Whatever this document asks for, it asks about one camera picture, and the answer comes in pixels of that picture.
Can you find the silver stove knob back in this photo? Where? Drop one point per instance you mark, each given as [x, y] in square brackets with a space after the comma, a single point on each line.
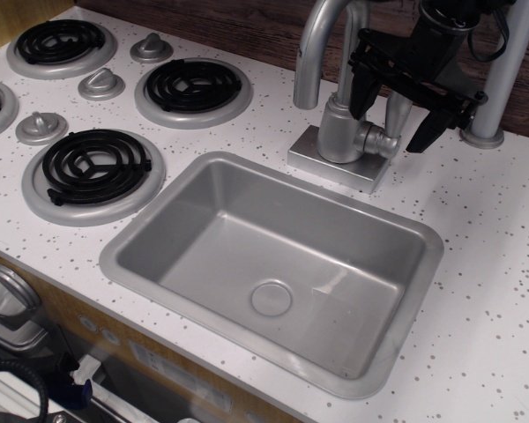
[152, 49]

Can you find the silver oven door handle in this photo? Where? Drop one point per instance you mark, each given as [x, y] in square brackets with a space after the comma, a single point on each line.
[25, 341]

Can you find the grey support pole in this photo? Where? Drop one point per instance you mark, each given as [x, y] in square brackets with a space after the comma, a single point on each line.
[484, 131]

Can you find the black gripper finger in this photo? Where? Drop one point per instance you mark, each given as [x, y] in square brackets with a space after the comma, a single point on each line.
[367, 83]
[430, 129]

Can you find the grey plastic sink basin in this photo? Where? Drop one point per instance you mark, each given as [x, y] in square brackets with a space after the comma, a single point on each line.
[322, 285]

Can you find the silver stove knob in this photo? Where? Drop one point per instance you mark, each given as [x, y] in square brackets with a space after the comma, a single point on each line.
[41, 128]
[104, 84]
[152, 49]

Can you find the back right stove burner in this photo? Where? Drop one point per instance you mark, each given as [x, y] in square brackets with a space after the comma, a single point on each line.
[192, 93]

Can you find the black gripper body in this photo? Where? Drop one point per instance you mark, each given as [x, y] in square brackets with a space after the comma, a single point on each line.
[424, 68]

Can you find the silver toy faucet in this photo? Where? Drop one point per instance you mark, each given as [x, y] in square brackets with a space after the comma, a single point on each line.
[328, 150]

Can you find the back left stove burner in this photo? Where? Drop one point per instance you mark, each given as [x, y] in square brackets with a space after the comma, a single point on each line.
[59, 49]

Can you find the silver faucet lever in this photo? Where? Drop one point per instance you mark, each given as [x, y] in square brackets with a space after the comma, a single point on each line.
[385, 142]

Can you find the silver stove knob front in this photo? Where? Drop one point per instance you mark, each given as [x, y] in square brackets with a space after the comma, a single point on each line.
[41, 128]

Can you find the silver stove knob middle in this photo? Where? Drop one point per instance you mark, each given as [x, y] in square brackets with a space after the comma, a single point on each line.
[104, 84]

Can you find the front right stove burner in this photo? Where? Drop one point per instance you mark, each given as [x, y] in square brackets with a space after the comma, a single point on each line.
[93, 177]

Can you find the silver oven dial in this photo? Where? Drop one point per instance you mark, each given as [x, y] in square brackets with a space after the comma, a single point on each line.
[18, 300]

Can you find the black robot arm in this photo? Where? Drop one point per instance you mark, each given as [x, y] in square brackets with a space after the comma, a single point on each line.
[463, 17]

